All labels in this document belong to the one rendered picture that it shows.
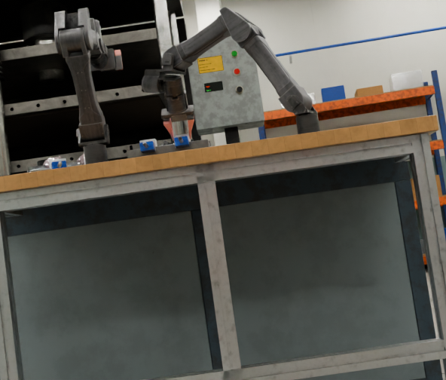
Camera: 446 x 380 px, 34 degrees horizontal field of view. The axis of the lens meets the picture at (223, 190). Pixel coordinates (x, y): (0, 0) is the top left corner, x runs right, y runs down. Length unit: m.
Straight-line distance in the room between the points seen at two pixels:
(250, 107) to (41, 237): 1.25
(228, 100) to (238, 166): 1.38
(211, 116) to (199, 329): 1.21
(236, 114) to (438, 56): 6.38
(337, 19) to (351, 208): 7.20
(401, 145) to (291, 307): 0.65
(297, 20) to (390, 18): 1.13
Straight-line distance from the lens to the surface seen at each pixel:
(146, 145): 2.28
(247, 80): 3.25
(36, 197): 1.94
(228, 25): 2.18
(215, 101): 3.24
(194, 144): 2.33
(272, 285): 2.29
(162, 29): 3.20
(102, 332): 2.34
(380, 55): 9.33
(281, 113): 8.41
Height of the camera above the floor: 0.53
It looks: 5 degrees up
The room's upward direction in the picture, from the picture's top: 8 degrees counter-clockwise
